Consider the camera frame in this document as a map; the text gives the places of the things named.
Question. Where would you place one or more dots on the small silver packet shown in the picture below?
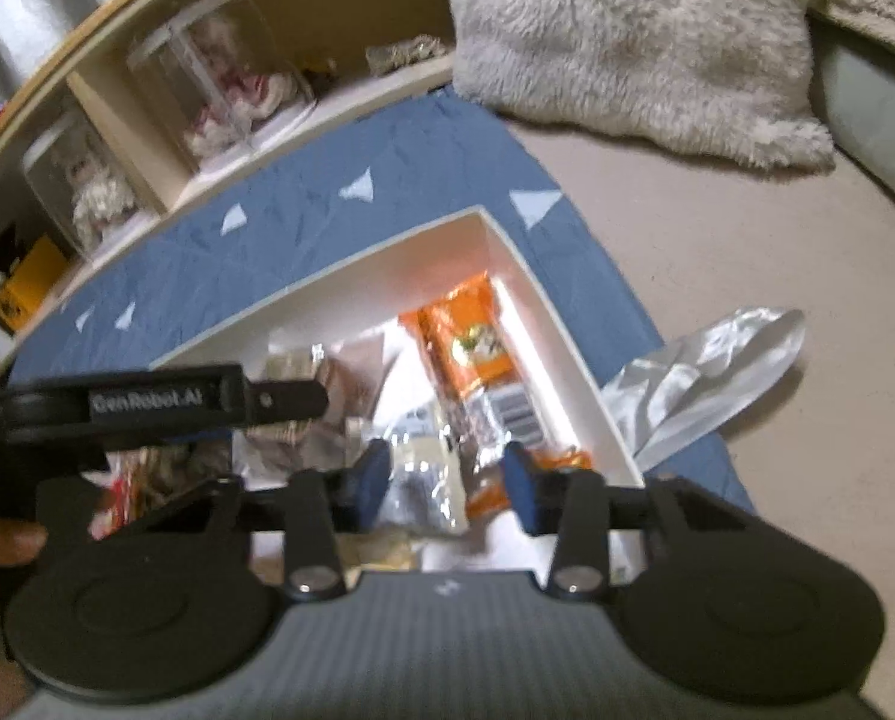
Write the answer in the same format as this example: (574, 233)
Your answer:
(417, 484)

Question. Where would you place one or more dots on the crumpled silver foil bag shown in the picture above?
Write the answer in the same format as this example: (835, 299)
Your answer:
(702, 382)

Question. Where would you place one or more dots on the beige wooden shelf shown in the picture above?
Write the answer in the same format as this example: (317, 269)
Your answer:
(139, 165)

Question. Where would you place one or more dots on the orange picture snack packet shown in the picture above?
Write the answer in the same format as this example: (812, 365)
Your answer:
(466, 349)

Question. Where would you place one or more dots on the person's left hand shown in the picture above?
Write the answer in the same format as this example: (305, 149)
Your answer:
(4, 541)

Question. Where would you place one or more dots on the clear jar red white toy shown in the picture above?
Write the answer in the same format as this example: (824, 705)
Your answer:
(222, 82)

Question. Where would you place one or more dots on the grey green cushion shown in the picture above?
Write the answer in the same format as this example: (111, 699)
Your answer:
(875, 112)

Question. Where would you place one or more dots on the yellow box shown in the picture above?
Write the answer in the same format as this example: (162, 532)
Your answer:
(31, 285)

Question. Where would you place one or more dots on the white fluffy pillow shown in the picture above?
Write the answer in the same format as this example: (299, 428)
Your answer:
(627, 52)

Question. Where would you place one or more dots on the dark cake clear packet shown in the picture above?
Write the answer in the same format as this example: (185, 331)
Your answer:
(342, 382)

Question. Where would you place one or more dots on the small grey crumpled object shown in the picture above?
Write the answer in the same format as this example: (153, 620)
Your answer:
(406, 54)

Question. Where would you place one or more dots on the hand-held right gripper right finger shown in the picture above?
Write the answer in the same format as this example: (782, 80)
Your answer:
(521, 487)

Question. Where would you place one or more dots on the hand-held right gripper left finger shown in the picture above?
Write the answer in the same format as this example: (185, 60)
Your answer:
(371, 484)

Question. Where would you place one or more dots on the grey curtain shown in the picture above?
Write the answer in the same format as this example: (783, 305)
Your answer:
(42, 0)

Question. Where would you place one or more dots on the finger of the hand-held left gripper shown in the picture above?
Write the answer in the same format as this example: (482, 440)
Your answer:
(289, 399)

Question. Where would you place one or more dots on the white cardboard box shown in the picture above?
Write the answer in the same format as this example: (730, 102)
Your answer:
(447, 255)

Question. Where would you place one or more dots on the red snack packet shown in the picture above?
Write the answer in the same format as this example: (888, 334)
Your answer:
(124, 499)

